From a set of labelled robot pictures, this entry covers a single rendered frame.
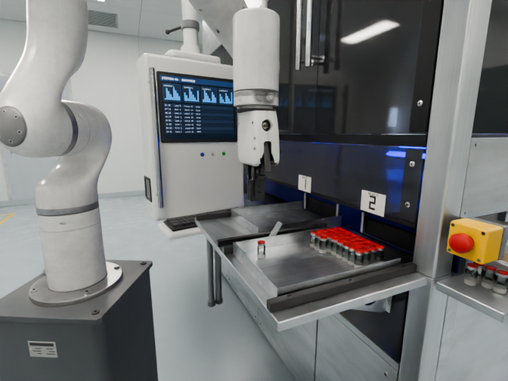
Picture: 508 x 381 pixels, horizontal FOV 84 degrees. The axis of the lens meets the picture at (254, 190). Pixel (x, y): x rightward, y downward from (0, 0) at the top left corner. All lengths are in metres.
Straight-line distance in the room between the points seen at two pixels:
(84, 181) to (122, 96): 5.30
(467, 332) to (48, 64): 1.17
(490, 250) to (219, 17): 0.69
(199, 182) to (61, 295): 0.86
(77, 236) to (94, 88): 5.37
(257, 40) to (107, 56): 5.62
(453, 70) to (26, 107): 0.82
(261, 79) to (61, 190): 0.46
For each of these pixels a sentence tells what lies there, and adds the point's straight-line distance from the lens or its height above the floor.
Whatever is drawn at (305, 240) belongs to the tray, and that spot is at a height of 0.89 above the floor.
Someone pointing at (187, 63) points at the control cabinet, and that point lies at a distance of 1.44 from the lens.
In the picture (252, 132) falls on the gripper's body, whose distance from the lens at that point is 0.51.
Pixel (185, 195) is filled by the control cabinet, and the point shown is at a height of 0.91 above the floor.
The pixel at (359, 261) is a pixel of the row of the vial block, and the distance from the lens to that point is 0.76.
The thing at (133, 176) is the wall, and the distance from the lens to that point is 6.00.
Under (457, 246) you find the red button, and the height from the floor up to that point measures 0.99.
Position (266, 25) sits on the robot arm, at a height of 1.39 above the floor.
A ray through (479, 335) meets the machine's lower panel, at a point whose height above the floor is 0.65.
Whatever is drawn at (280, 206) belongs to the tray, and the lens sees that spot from 1.23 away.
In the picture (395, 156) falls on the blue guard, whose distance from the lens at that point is 0.80.
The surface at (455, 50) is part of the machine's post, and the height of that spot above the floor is 1.38.
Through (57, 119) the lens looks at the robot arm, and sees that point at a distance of 0.66.
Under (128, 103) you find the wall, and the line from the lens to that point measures 5.97.
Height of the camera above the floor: 1.21
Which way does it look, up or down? 11 degrees down
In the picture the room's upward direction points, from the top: straight up
